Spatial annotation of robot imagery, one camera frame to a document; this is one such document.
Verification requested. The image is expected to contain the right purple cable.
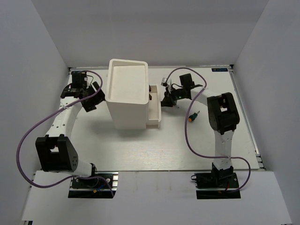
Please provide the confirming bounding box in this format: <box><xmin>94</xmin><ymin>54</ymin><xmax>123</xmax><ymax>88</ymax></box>
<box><xmin>164</xmin><ymin>67</ymin><xmax>252</xmax><ymax>193</ymax></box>

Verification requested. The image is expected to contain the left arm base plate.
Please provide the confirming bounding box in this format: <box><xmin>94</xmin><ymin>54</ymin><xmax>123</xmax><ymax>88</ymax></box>
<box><xmin>68</xmin><ymin>172</ymin><xmax>119</xmax><ymax>199</ymax></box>

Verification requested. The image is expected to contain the green orange stubby screwdriver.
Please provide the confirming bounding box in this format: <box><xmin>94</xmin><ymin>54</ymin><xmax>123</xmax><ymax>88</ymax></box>
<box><xmin>188</xmin><ymin>111</ymin><xmax>200</xmax><ymax>122</ymax></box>

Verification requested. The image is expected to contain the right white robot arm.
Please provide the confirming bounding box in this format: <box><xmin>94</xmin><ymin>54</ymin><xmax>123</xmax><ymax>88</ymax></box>
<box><xmin>161</xmin><ymin>74</ymin><xmax>240</xmax><ymax>187</ymax></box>

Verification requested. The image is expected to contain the white drawer cabinet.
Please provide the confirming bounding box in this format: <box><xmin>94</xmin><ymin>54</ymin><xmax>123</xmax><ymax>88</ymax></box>
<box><xmin>105</xmin><ymin>59</ymin><xmax>150</xmax><ymax>129</ymax></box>

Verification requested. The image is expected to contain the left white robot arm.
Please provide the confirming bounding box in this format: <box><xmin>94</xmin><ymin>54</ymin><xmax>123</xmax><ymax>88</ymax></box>
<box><xmin>35</xmin><ymin>70</ymin><xmax>105</xmax><ymax>187</ymax></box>

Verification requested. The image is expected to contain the white bottom drawer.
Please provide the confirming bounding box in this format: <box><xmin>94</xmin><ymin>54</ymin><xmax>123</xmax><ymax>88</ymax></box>
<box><xmin>146</xmin><ymin>85</ymin><xmax>161</xmax><ymax>128</ymax></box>

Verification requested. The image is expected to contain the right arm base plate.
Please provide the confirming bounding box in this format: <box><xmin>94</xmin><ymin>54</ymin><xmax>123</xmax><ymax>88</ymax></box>
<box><xmin>191</xmin><ymin>172</ymin><xmax>241</xmax><ymax>200</ymax></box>

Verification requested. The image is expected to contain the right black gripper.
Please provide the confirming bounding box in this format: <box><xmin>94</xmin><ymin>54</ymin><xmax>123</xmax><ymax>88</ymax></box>
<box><xmin>161</xmin><ymin>86</ymin><xmax>186</xmax><ymax>107</ymax></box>

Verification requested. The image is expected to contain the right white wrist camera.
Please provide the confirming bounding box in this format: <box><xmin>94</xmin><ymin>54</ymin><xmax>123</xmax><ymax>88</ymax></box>
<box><xmin>161</xmin><ymin>77</ymin><xmax>172</xmax><ymax>92</ymax></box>

